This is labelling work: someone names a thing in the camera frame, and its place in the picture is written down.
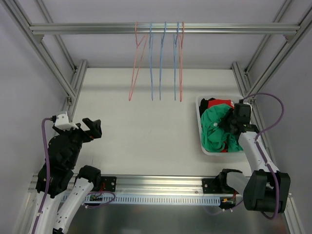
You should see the green tank top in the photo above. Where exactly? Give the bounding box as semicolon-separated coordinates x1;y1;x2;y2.
200;104;243;153

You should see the red tank top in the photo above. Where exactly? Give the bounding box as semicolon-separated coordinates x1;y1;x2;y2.
205;99;234;153

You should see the black tank top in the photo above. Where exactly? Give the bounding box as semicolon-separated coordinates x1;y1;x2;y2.
199;98;215;112

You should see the pink hanger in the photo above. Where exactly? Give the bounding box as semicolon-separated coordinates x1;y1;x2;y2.
128;22;147;101
178;22;185;102

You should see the blue hanger of white top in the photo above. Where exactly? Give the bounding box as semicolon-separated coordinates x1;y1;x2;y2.
173;22;179;101

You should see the blue hanger of black top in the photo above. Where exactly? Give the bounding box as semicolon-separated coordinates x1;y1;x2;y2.
159;22;167;100

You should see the blue hanger of red top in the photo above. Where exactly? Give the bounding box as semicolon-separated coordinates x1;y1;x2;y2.
149;23;154;101

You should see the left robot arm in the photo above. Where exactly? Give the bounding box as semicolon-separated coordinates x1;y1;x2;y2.
30;114;102;234

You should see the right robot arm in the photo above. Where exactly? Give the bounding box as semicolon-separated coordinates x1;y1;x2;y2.
217;104;291;219

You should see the white plastic basket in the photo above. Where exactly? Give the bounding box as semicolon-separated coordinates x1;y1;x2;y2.
195;95;245;156

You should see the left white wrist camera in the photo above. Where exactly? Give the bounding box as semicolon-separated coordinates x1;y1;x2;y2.
53;111;78;131

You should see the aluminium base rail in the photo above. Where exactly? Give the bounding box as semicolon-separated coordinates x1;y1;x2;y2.
28;173;293;197

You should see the white slotted cable duct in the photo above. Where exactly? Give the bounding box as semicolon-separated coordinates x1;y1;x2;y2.
60;194;221;205

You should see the aluminium hanging rail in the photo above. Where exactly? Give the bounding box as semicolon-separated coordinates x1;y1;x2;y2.
29;22;301;35

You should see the aluminium frame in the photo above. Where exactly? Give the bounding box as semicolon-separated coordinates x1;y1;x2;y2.
0;0;312;234

